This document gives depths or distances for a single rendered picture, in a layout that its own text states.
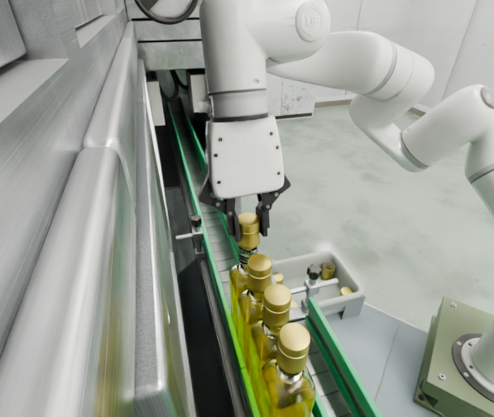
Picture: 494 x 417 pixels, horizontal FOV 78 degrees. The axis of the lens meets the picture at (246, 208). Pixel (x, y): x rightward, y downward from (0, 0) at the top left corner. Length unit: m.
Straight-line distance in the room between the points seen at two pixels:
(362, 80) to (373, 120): 0.12
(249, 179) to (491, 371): 0.60
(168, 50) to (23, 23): 1.02
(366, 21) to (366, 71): 4.89
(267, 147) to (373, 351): 0.62
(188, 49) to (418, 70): 0.85
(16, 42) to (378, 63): 0.43
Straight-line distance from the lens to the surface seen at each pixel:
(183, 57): 1.24
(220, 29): 0.39
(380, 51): 0.52
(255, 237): 0.45
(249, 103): 0.38
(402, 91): 0.58
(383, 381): 0.85
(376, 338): 0.90
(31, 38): 0.23
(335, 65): 0.54
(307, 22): 0.41
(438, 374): 0.80
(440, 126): 0.63
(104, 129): 0.21
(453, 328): 0.89
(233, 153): 0.39
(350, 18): 5.26
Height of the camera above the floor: 1.46
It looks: 35 degrees down
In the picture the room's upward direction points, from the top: straight up
